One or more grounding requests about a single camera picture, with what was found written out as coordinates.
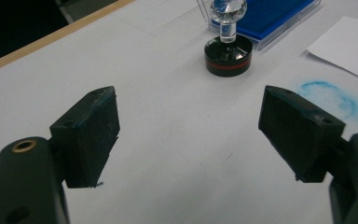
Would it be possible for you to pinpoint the black stamp with clear handle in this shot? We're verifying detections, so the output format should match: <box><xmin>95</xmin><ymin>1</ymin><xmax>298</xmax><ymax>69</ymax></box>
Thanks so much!
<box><xmin>203</xmin><ymin>0</ymin><xmax>254</xmax><ymax>77</ymax></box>

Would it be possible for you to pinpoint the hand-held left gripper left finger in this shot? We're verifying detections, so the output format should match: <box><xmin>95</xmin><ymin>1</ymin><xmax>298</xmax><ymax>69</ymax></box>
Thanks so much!
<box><xmin>49</xmin><ymin>86</ymin><xmax>121</xmax><ymax>189</ymax></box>

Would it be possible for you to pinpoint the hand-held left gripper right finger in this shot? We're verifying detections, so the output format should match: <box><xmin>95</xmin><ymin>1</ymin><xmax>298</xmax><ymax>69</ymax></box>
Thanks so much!
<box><xmin>257</xmin><ymin>85</ymin><xmax>347</xmax><ymax>184</ymax></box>

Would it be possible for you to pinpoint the white table cover board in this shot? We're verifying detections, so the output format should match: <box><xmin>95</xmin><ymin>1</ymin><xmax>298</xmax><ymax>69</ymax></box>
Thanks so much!
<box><xmin>0</xmin><ymin>0</ymin><xmax>358</xmax><ymax>224</ymax></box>

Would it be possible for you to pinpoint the white paper sheet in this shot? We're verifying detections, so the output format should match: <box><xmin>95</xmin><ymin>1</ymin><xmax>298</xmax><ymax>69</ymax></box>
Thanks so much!
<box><xmin>306</xmin><ymin>16</ymin><xmax>358</xmax><ymax>85</ymax></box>

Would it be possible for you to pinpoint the blue ink pad clear case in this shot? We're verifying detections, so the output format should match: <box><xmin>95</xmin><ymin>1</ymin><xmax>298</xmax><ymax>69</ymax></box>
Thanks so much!
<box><xmin>196</xmin><ymin>0</ymin><xmax>322</xmax><ymax>50</ymax></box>

